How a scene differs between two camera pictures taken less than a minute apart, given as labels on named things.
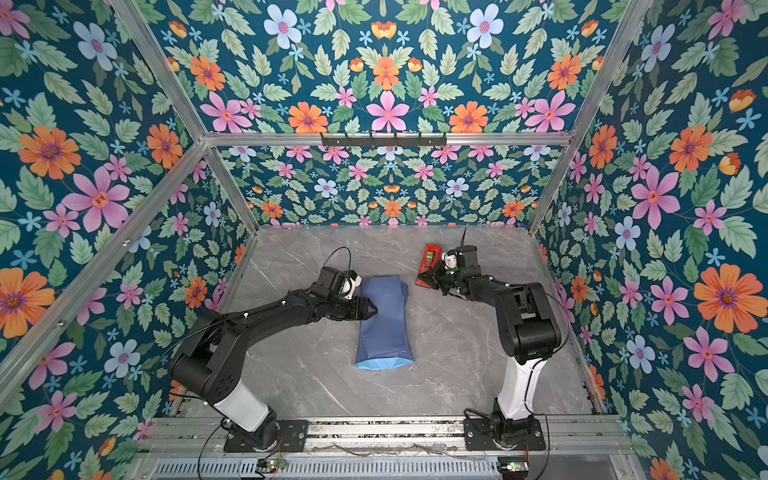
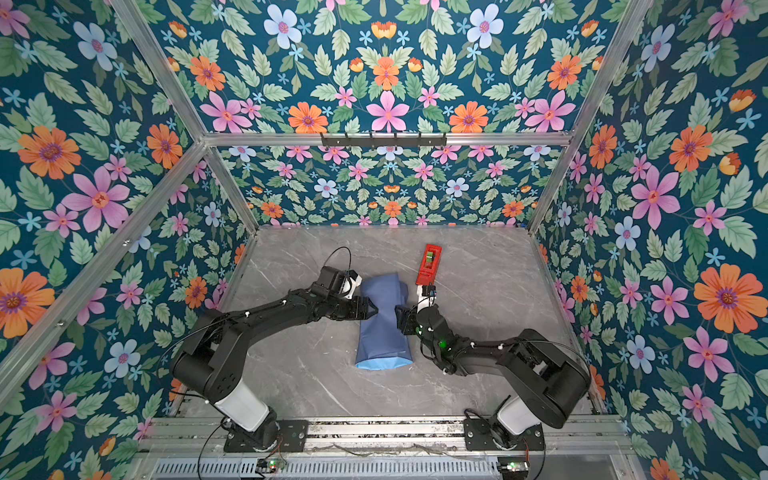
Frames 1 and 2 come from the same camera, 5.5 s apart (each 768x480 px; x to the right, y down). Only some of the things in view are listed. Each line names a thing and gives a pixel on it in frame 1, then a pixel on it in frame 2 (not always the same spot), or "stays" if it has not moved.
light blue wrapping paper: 385,339 stays
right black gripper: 435,279 -> 409,319
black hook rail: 382,141 stays
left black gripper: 365,308 stays
